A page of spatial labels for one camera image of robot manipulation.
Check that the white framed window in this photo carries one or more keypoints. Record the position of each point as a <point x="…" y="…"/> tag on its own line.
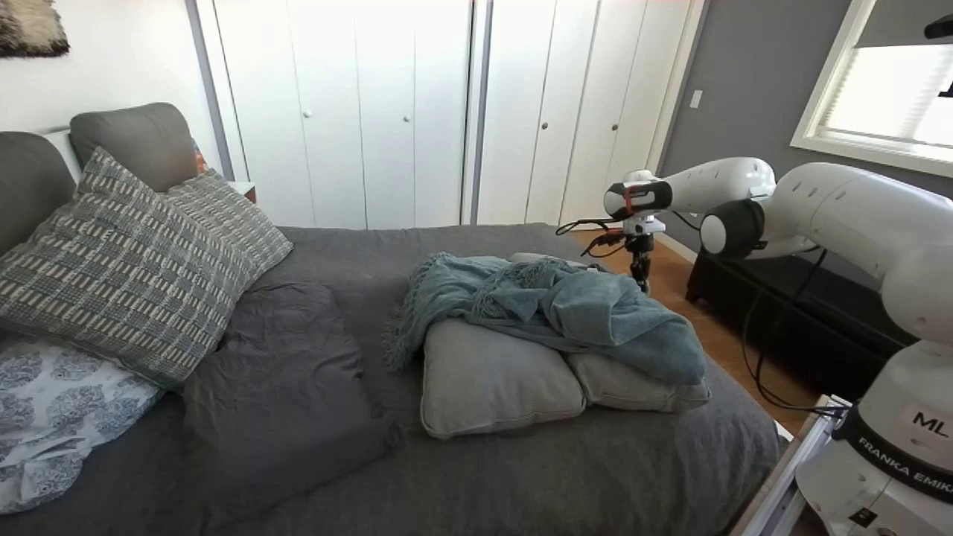
<point x="894" y="91"/>

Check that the teal fleece blanket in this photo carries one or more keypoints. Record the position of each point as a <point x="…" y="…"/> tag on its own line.
<point x="555" y="308"/>

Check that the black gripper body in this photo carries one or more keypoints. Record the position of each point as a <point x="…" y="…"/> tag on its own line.
<point x="641" y="253"/>

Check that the dark grey flat pillow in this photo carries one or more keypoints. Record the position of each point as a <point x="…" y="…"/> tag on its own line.
<point x="278" y="389"/>

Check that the floral print pillow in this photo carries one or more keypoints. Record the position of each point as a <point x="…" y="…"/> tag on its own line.
<point x="62" y="418"/>

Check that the large light grey pillow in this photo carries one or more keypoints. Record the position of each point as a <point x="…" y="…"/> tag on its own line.
<point x="492" y="383"/>

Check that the grey patterned throw pillow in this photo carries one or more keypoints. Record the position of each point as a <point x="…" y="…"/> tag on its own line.
<point x="129" y="270"/>

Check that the furry wall art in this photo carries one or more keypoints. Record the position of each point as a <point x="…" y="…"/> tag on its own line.
<point x="32" y="25"/>

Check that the aluminium robot stand frame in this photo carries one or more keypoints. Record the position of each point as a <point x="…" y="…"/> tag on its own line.
<point x="784" y="466"/>

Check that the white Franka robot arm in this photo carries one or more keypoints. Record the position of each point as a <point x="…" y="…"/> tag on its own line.
<point x="854" y="217"/>

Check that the black storage bench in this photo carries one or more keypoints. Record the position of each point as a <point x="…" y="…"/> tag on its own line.
<point x="823" y="308"/>

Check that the white closet door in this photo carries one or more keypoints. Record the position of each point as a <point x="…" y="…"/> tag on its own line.
<point x="337" y="107"/>
<point x="576" y="100"/>

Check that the white nightstand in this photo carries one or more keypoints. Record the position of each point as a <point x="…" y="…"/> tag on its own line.
<point x="242" y="191"/>

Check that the white light switch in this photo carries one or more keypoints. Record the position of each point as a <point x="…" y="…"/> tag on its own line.
<point x="695" y="100"/>

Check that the grey headboard cushion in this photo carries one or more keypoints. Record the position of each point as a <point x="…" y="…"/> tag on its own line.
<point x="135" y="137"/>
<point x="32" y="183"/>

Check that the small light grey pillow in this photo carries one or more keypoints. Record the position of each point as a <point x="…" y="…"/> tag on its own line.
<point x="637" y="389"/>

